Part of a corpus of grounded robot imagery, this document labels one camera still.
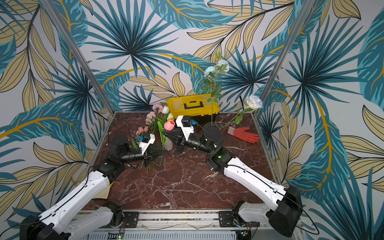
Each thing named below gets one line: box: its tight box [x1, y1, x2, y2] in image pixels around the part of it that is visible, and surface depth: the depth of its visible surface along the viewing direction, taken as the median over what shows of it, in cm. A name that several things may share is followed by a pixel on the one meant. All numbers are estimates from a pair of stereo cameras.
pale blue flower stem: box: [201, 52, 230, 126], surface depth 79 cm
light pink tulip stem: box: [135, 126, 149, 137], surface depth 105 cm
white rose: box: [219, 94, 263, 131], surface depth 67 cm
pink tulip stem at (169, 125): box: [157, 120, 176, 167], surface depth 53 cm
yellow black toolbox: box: [167, 93, 220, 126], surface depth 103 cm
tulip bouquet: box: [150, 104, 175, 141], surface depth 105 cm
